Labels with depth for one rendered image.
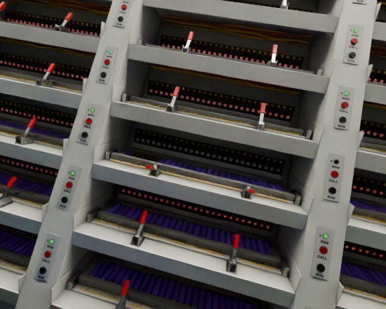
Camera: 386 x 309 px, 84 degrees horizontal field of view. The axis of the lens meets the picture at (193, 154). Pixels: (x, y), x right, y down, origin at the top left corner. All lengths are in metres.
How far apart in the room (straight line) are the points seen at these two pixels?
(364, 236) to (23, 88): 1.07
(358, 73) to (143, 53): 0.62
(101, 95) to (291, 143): 0.57
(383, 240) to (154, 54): 0.80
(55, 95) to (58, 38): 0.20
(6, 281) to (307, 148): 0.92
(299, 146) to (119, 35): 0.64
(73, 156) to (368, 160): 0.82
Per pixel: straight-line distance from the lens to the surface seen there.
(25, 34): 0.99
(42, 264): 0.77
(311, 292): 0.68
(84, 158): 0.70
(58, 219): 0.73
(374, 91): 0.79
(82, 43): 0.85
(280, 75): 0.70
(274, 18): 0.81
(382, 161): 0.75
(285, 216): 0.63
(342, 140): 0.70
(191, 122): 0.62
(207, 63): 0.70
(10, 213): 0.83
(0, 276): 0.90
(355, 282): 0.80
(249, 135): 0.62
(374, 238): 0.73
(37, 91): 0.86
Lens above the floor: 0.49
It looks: 7 degrees up
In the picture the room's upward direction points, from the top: 13 degrees clockwise
